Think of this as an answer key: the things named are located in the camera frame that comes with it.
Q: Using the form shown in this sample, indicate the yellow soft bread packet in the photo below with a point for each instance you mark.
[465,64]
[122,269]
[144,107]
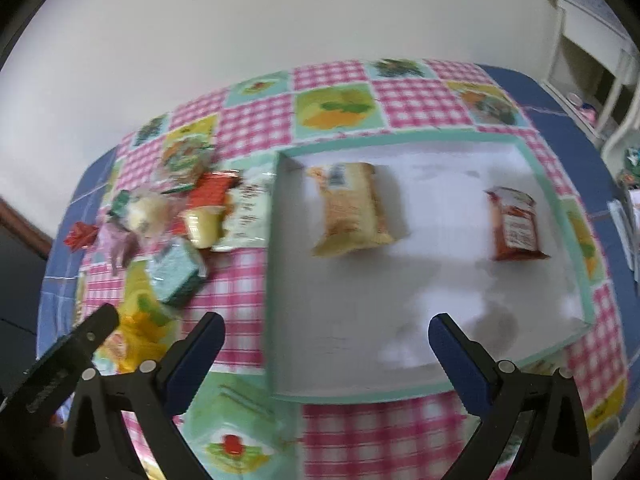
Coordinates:
[146,327]

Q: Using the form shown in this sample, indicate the dark green snack packet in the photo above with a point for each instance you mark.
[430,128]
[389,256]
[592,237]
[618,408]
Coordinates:
[120,205]

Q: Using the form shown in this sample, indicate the green-edged clear biscuit packet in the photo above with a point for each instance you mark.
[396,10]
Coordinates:
[183,163]

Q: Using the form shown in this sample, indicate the white tray with teal rim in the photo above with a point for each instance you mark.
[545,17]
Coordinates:
[352,328]

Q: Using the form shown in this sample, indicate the colourful clutter pile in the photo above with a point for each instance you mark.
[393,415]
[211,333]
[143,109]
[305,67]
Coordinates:
[629,176]

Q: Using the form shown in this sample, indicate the blue plaid bed cover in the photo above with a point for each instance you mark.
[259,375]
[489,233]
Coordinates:
[577,155]

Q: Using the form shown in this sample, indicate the dark red nice snack packet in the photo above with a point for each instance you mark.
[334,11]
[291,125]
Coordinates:
[81,236]

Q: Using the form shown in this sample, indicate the orange barcode bread packet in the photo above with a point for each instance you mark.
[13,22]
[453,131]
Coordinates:
[353,215]

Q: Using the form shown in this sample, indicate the white wooden shelf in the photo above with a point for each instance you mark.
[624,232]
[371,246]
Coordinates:
[593,72]

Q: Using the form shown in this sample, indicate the light teal snack packet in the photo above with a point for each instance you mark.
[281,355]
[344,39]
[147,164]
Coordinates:
[176,272]

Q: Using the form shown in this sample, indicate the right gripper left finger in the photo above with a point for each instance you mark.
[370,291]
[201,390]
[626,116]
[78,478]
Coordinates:
[97,444]

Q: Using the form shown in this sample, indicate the white calligraphy snack packet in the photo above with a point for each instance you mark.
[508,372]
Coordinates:
[247,224]

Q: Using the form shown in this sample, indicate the clear-wrapped round white bun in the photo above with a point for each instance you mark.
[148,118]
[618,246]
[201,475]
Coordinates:
[151,213]

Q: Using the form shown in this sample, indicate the dark cabinet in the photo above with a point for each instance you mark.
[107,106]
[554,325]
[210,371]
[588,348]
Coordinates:
[24,253]

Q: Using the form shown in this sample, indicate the red patterned packet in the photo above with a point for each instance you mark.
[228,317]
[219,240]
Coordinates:
[211,188]

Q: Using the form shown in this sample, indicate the maroon milk biscuit packet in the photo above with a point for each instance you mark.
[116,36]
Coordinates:
[514,225]

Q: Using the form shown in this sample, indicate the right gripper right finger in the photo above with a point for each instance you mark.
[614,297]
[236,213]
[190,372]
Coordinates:
[556,443]

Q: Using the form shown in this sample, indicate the purple snack packet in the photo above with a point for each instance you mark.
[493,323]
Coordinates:
[118,245]

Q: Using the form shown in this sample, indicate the yellow pudding cup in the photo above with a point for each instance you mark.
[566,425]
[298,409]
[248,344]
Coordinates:
[203,225]

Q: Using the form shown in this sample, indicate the pink checkered picture tablecloth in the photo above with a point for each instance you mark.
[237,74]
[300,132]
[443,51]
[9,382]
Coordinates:
[411,439]

